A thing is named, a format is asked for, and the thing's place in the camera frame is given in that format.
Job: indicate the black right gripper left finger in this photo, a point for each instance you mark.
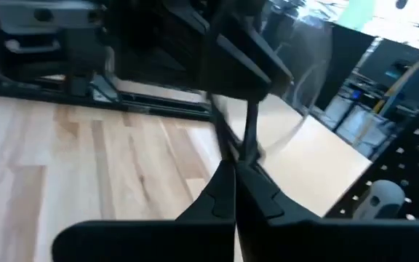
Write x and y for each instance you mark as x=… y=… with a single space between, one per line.
x=151 y=242

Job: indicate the beige desk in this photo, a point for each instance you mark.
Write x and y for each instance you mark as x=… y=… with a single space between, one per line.
x=304 y=171

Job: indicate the black aluminium table frame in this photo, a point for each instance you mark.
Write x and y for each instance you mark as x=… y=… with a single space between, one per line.
x=151 y=102

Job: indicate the grey and black screwdriver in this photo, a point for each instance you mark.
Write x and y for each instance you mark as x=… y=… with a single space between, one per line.
x=380 y=196

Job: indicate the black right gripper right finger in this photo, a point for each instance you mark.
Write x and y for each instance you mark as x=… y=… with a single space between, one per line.
x=326 y=242

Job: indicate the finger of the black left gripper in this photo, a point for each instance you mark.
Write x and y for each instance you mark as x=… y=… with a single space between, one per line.
x=235 y=76
x=271 y=62

